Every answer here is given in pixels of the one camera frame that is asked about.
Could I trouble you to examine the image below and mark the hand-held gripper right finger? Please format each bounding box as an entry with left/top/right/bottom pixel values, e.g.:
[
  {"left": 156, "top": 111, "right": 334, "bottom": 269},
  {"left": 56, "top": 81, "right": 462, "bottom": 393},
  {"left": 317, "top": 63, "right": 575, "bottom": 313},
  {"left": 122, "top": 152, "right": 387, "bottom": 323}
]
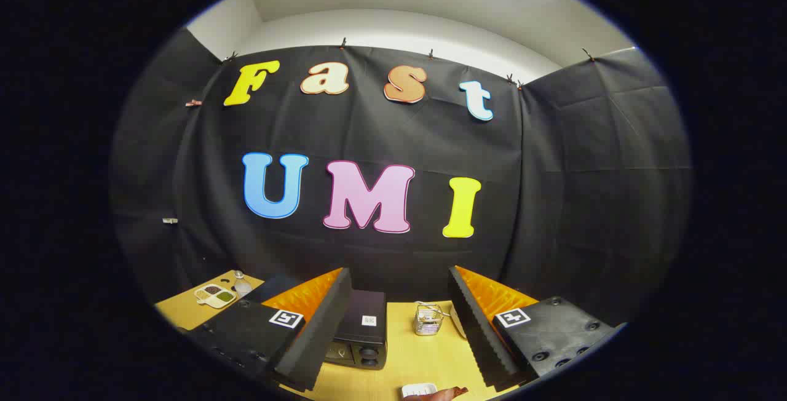
[{"left": 448, "top": 264, "right": 617, "bottom": 392}]

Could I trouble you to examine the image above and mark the black toaster oven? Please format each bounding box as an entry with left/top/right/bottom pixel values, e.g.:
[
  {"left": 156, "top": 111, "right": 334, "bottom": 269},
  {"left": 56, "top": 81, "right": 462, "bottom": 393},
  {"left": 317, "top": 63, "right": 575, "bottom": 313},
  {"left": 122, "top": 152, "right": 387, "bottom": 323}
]
[{"left": 325, "top": 290, "right": 389, "bottom": 370}]

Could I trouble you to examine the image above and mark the brown fried meat piece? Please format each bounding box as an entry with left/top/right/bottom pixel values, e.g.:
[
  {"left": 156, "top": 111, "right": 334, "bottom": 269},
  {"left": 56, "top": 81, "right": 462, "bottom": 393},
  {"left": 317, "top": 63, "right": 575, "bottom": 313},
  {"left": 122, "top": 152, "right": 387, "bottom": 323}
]
[{"left": 423, "top": 386, "right": 469, "bottom": 401}]

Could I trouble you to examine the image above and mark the metal wire basket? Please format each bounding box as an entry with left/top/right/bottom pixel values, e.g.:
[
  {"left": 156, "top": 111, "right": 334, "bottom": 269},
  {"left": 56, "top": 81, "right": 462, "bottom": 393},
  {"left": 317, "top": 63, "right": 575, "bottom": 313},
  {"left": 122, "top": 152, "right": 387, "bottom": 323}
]
[{"left": 414, "top": 302, "right": 445, "bottom": 336}]

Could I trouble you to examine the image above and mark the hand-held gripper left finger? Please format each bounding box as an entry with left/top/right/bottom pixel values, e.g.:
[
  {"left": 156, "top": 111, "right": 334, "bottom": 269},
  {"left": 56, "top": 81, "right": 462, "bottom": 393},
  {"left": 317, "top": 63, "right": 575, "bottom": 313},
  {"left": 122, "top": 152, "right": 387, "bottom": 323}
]
[{"left": 188, "top": 268, "right": 353, "bottom": 392}]

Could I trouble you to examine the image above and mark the white divided spice dish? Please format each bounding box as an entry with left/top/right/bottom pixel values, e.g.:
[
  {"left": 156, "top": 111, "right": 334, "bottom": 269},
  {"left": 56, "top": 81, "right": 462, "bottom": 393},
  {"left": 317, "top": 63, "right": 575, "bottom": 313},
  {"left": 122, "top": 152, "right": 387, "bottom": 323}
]
[{"left": 194, "top": 283, "right": 237, "bottom": 309}]

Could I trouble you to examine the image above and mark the black backdrop cloth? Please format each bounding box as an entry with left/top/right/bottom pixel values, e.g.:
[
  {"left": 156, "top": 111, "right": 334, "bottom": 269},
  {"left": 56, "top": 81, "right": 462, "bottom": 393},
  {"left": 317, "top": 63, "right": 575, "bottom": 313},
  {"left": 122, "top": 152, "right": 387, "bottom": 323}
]
[{"left": 111, "top": 27, "right": 694, "bottom": 328}]

